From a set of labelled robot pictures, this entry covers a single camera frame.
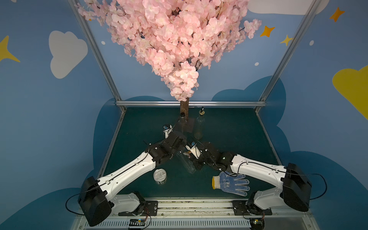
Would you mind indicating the pink cherry blossom tree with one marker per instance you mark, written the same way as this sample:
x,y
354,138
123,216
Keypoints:
x,y
176,38

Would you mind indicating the cork stoppered glass bottle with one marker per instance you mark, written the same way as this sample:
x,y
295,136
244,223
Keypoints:
x,y
184,157

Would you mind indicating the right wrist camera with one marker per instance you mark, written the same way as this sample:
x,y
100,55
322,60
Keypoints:
x,y
192,147

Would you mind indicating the aluminium back crossbar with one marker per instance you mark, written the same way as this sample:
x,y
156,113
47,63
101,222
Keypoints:
x,y
191,103

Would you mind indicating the aluminium frame post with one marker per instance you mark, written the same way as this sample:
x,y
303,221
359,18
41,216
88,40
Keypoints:
x,y
300,32
97,53

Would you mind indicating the black capped glass bottle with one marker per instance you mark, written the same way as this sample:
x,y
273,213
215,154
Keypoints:
x,y
182,123

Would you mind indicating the clear square glass bottle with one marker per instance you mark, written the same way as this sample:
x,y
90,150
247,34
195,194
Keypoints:
x,y
199,124

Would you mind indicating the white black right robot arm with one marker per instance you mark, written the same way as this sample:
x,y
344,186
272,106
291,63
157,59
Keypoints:
x,y
290,186

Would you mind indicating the small green circuit board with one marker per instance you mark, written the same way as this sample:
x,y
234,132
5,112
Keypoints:
x,y
136,223

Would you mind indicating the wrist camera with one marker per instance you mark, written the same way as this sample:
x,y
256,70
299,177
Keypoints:
x,y
167,128
192,147

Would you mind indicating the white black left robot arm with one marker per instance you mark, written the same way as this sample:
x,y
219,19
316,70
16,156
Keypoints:
x,y
97,196

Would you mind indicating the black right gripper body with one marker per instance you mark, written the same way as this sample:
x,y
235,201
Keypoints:
x,y
200,160

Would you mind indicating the aluminium frame post right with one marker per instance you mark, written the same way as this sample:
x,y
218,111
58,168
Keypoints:
x,y
300,32

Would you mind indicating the aluminium frame post left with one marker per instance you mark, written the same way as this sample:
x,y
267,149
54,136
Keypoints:
x,y
97,53

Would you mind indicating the blue dotted work glove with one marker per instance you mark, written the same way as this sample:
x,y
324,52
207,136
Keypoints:
x,y
231,183

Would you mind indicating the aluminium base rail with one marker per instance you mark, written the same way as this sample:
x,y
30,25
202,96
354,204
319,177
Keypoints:
x,y
211,214

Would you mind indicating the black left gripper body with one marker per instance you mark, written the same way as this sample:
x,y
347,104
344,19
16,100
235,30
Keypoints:
x,y
178,138

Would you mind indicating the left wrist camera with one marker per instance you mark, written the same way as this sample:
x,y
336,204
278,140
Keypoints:
x,y
167,128

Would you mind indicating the brown tree base plate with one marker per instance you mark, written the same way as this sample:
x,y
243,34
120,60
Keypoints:
x,y
190,125

